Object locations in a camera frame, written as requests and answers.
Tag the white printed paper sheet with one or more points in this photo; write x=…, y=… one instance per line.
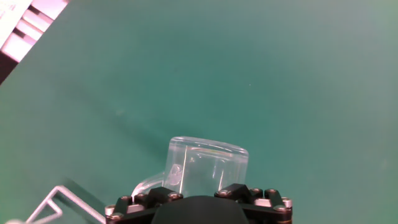
x=9, y=15

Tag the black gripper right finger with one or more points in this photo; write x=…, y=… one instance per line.
x=270, y=211

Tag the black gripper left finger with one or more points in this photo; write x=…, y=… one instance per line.
x=130, y=213

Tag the green table mat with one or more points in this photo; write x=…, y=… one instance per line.
x=248, y=77

